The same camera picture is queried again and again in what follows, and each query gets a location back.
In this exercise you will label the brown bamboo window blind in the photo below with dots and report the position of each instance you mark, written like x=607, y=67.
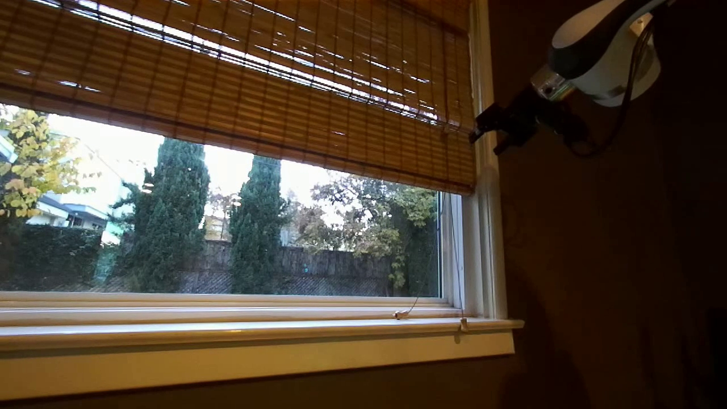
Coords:
x=251, y=83

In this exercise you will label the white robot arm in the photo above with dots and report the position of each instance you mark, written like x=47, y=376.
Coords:
x=605, y=53

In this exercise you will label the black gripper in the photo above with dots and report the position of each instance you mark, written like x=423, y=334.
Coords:
x=522, y=117

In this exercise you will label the white window sill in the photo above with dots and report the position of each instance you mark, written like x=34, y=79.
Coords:
x=40, y=363

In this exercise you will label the white window frame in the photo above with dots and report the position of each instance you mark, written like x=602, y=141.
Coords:
x=483, y=252

